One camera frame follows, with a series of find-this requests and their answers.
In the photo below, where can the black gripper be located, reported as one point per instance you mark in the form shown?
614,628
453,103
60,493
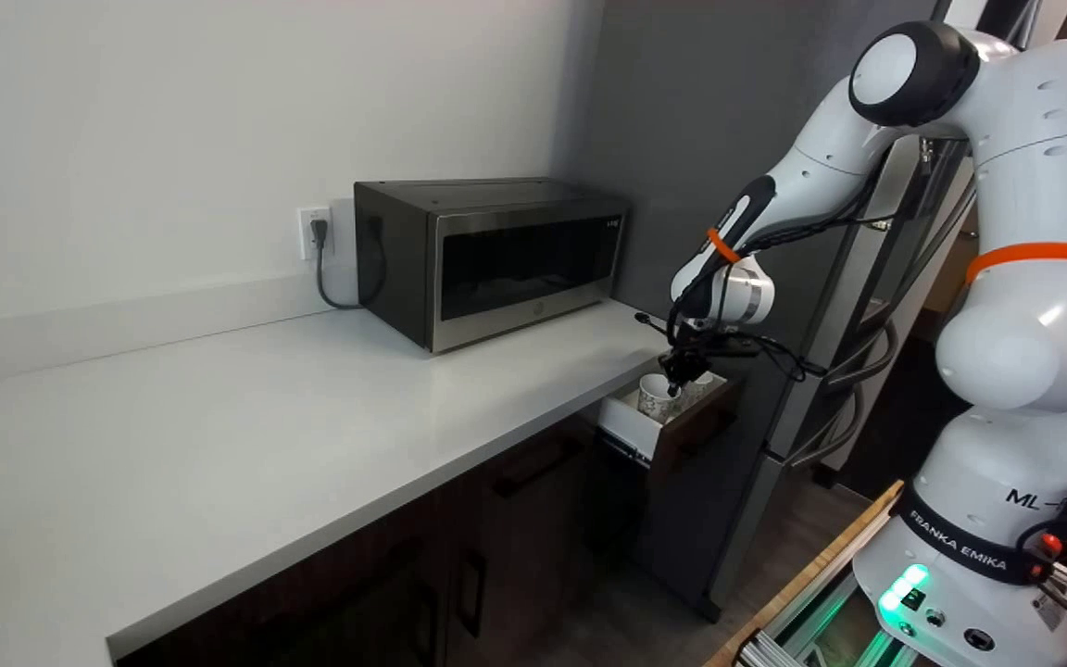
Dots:
690,344

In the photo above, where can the patterned paper cup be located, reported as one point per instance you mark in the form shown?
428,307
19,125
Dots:
655,396

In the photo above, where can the wood-front drawer white inside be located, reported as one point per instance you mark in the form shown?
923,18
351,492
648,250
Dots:
630,428

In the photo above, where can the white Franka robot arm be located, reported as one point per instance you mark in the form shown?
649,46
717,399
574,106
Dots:
1038,347

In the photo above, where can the stainless steel microwave oven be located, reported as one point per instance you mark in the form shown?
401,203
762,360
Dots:
499,266

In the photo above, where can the wooden robot cart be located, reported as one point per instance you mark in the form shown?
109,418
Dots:
804,575

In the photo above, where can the dark wood base cabinet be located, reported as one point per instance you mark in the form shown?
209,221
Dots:
534,559

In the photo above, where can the grey stainless refrigerator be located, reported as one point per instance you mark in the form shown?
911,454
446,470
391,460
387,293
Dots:
732,148

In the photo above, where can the white wall outlet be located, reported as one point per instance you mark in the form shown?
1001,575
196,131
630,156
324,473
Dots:
318,235

